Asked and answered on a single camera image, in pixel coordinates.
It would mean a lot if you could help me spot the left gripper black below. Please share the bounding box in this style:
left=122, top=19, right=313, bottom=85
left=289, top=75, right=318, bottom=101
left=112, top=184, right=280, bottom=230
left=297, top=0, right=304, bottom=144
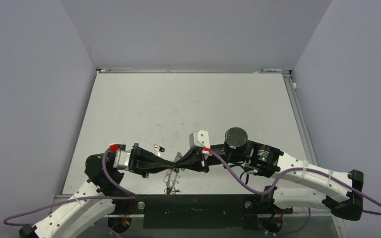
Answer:
left=114, top=142, right=177, bottom=178

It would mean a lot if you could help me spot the aluminium rail right edge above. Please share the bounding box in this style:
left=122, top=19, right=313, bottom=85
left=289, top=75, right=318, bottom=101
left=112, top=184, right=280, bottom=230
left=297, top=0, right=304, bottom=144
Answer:
left=282, top=70, right=318, bottom=166

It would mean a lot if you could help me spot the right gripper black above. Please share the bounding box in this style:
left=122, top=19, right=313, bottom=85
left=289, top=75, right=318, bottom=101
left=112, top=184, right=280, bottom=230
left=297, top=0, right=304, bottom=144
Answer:
left=176, top=142, right=246, bottom=172

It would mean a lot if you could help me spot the large perforated metal keyring disc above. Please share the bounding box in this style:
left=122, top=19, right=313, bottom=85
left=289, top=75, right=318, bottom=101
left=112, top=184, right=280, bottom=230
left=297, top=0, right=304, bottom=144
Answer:
left=163, top=168, right=181, bottom=196

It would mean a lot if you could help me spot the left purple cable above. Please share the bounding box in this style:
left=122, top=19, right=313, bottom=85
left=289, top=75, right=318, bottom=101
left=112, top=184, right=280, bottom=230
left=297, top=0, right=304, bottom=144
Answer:
left=3, top=144, right=138, bottom=238

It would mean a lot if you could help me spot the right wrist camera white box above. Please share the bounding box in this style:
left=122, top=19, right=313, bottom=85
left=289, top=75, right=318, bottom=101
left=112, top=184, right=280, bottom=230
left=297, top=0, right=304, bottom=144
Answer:
left=189, top=130, right=210, bottom=149

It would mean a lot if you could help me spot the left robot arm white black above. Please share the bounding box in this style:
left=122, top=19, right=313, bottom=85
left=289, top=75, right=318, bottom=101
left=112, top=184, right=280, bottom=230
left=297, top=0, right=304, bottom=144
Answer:
left=18, top=144, right=176, bottom=238

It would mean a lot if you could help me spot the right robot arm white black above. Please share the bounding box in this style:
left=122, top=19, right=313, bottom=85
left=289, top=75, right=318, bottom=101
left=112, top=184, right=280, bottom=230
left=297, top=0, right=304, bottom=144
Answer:
left=174, top=127, right=364, bottom=221

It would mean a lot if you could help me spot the aluminium rail back edge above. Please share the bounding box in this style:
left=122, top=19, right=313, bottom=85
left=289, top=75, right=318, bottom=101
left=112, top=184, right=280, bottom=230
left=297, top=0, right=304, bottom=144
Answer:
left=96, top=68, right=291, bottom=74

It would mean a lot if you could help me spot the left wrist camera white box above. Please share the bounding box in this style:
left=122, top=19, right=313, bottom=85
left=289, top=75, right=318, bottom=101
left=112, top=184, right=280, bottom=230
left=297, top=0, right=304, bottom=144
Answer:
left=113, top=150, right=130, bottom=171

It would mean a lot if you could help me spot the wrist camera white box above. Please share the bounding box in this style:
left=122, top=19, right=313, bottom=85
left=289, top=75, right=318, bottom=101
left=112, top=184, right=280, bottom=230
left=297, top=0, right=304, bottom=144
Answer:
left=189, top=130, right=210, bottom=149
left=113, top=150, right=130, bottom=171

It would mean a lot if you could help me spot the key with black tag left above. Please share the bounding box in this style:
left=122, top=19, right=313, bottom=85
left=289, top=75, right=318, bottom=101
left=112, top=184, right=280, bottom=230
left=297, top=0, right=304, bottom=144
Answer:
left=154, top=144, right=165, bottom=157

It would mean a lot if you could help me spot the aluminium rail edge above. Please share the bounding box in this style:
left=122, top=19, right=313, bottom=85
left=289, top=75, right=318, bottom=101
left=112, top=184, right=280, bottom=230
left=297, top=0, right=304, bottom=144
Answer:
left=96, top=68, right=291, bottom=74
left=282, top=70, right=318, bottom=166

